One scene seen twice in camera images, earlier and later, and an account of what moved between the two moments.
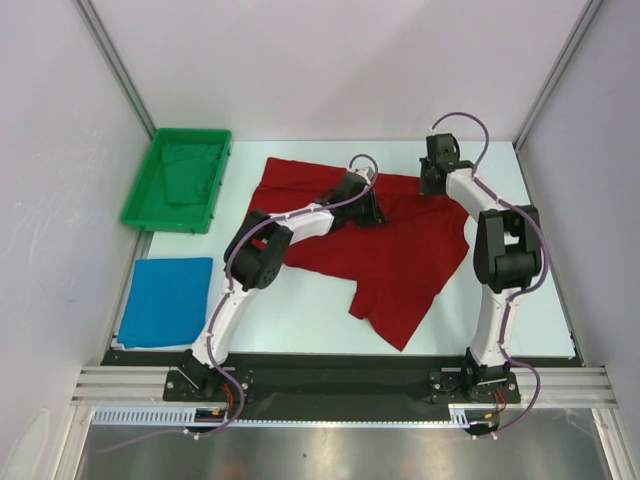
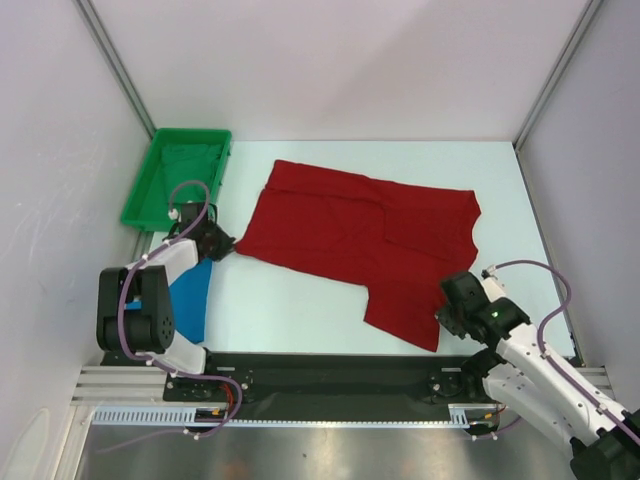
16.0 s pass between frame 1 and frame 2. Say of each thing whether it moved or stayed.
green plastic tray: stayed
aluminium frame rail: stayed
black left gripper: moved
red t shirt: moved
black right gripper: moved
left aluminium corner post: stayed
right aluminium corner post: stayed
